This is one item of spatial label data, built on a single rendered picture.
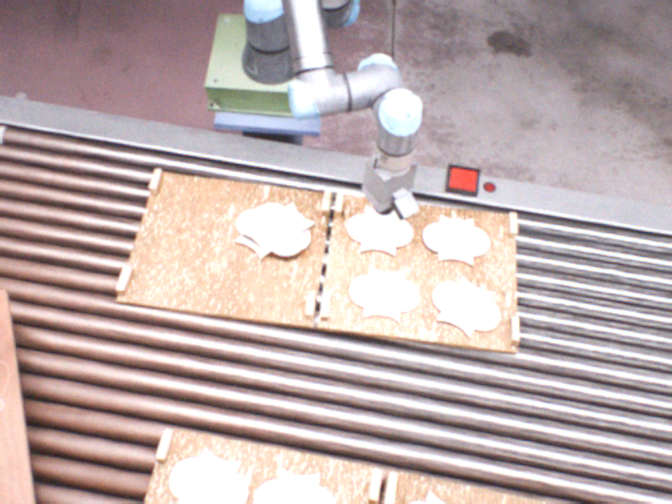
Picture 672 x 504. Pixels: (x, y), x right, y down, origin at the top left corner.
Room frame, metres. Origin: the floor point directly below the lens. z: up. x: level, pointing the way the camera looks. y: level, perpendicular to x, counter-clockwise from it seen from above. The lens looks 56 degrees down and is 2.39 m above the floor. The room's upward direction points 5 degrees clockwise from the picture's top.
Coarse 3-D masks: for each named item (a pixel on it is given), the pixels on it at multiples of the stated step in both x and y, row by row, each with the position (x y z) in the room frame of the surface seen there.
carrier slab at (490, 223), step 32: (416, 224) 1.07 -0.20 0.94; (480, 224) 1.08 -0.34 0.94; (352, 256) 0.97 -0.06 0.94; (384, 256) 0.98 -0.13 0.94; (416, 256) 0.98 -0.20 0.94; (512, 256) 1.00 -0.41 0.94; (416, 288) 0.90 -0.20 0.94; (480, 288) 0.91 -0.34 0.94; (512, 288) 0.92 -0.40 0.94; (352, 320) 0.81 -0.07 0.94; (384, 320) 0.82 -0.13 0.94; (416, 320) 0.82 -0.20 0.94; (512, 352) 0.77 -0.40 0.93
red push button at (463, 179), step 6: (450, 174) 1.23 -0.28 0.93; (456, 174) 1.23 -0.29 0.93; (462, 174) 1.23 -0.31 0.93; (468, 174) 1.23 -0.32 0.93; (474, 174) 1.24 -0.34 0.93; (450, 180) 1.21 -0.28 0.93; (456, 180) 1.21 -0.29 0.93; (462, 180) 1.21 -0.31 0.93; (468, 180) 1.22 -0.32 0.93; (474, 180) 1.22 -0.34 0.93; (450, 186) 1.19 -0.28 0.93; (456, 186) 1.19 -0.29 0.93; (462, 186) 1.20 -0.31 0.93; (468, 186) 1.20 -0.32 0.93; (474, 186) 1.20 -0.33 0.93
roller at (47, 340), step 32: (64, 352) 0.70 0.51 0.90; (96, 352) 0.70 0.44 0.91; (128, 352) 0.70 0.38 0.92; (160, 352) 0.71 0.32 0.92; (256, 384) 0.66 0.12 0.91; (288, 384) 0.66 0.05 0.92; (320, 384) 0.67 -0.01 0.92; (352, 384) 0.68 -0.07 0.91; (416, 416) 0.63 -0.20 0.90; (448, 416) 0.63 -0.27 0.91; (480, 416) 0.63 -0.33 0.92; (512, 416) 0.64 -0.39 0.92; (576, 448) 0.59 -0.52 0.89; (608, 448) 0.59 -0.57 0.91; (640, 448) 0.60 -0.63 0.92
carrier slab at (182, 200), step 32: (160, 192) 1.10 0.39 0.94; (192, 192) 1.11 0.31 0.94; (224, 192) 1.11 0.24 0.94; (256, 192) 1.12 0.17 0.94; (288, 192) 1.13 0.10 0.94; (320, 192) 1.14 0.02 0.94; (160, 224) 1.01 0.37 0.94; (192, 224) 1.02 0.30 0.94; (224, 224) 1.03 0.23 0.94; (320, 224) 1.05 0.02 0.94; (160, 256) 0.93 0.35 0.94; (192, 256) 0.93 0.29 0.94; (224, 256) 0.94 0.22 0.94; (256, 256) 0.95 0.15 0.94; (320, 256) 0.96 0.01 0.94; (128, 288) 0.84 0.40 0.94; (160, 288) 0.85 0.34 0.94; (192, 288) 0.85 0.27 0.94; (224, 288) 0.86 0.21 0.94; (256, 288) 0.87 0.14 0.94; (288, 288) 0.87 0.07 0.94; (256, 320) 0.79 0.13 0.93; (288, 320) 0.80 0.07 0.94
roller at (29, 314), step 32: (32, 320) 0.76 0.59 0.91; (64, 320) 0.77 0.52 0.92; (96, 320) 0.77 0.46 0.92; (192, 352) 0.73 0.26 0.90; (224, 352) 0.72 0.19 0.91; (256, 352) 0.73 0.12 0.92; (288, 352) 0.73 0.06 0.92; (384, 384) 0.69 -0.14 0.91; (416, 384) 0.69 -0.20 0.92; (448, 384) 0.69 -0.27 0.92; (544, 416) 0.65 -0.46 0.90; (576, 416) 0.65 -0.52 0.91; (608, 416) 0.65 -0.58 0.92; (640, 416) 0.66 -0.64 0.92
